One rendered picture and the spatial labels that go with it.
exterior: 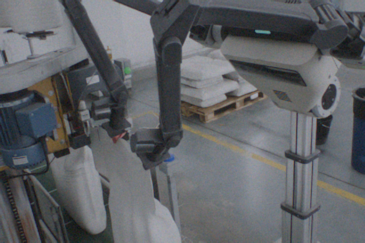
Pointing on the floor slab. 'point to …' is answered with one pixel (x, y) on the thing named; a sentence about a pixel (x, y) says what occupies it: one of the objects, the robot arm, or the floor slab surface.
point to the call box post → (173, 201)
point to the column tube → (25, 215)
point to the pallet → (236, 102)
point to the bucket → (323, 129)
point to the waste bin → (358, 129)
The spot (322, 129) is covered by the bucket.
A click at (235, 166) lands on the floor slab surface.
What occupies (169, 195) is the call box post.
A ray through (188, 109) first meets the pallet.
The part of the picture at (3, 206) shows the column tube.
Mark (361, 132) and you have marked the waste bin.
